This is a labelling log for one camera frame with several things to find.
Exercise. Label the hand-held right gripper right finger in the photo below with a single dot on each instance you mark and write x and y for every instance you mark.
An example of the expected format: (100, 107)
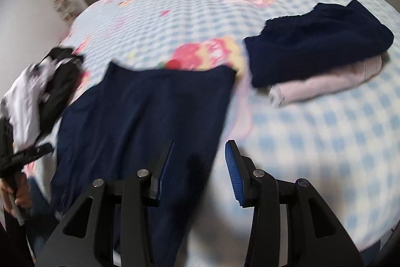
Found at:
(232, 173)

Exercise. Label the blue checked printed blanket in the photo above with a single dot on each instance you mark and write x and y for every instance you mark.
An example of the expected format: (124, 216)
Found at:
(312, 145)

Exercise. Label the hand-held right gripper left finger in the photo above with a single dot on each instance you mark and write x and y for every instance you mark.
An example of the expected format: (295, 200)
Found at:
(167, 170)

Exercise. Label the person's left hand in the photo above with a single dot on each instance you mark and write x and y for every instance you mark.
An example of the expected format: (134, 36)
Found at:
(22, 195)

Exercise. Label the navy pants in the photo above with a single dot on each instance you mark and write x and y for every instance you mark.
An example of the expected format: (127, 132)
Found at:
(140, 117)

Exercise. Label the black garment with white stripes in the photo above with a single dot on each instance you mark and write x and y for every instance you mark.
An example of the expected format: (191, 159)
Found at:
(59, 82)

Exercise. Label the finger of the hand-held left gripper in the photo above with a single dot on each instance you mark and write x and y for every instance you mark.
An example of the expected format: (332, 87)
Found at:
(31, 154)

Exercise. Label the folded light pink garment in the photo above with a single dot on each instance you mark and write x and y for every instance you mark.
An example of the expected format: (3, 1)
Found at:
(328, 84)

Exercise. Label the folded navy garment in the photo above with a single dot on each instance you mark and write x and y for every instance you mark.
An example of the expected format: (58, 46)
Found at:
(318, 41)

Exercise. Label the person's blue jeans leg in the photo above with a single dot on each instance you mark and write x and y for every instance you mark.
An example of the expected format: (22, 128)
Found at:
(40, 210)

